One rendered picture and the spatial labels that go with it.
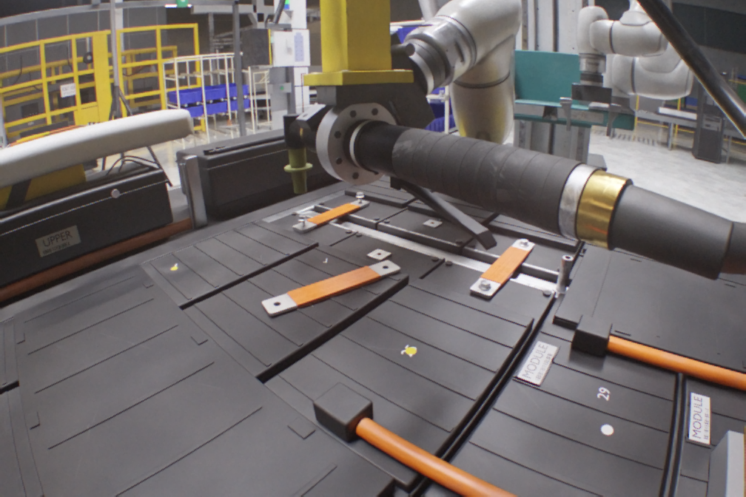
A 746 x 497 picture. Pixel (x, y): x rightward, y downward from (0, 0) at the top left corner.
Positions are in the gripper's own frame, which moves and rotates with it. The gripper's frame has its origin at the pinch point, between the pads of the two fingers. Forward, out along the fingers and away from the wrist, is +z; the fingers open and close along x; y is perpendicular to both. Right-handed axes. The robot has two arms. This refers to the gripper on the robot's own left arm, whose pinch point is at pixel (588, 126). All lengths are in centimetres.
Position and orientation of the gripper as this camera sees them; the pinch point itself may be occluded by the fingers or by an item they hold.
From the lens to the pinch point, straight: 128.1
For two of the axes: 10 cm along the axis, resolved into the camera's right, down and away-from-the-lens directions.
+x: 8.7, 1.6, -4.6
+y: -4.9, 3.3, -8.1
